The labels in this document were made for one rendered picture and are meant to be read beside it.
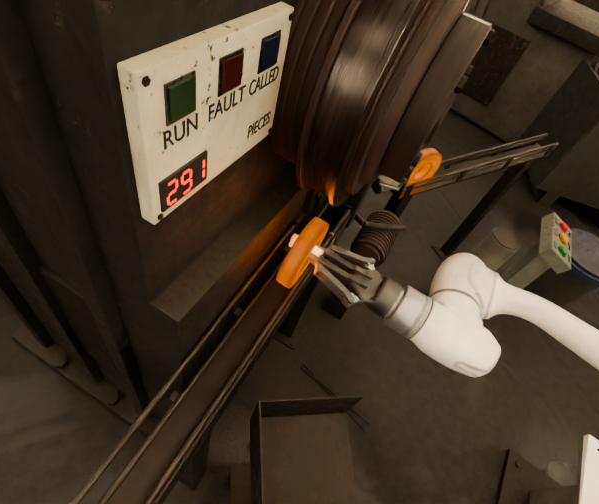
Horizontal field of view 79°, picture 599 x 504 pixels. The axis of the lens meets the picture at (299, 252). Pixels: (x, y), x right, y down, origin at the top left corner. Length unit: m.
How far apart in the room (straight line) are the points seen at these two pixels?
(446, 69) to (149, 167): 0.42
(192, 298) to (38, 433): 0.99
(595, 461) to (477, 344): 0.87
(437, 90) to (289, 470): 0.71
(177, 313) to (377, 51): 0.46
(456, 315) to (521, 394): 1.28
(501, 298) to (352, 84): 0.53
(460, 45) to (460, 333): 0.46
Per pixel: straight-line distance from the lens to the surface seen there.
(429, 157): 1.30
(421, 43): 0.57
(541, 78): 3.40
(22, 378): 1.60
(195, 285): 0.63
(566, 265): 1.61
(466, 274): 0.84
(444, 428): 1.70
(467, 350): 0.73
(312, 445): 0.84
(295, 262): 0.68
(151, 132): 0.38
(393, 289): 0.71
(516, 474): 1.81
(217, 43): 0.41
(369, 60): 0.52
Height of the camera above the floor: 1.40
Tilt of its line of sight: 50 degrees down
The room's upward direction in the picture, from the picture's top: 20 degrees clockwise
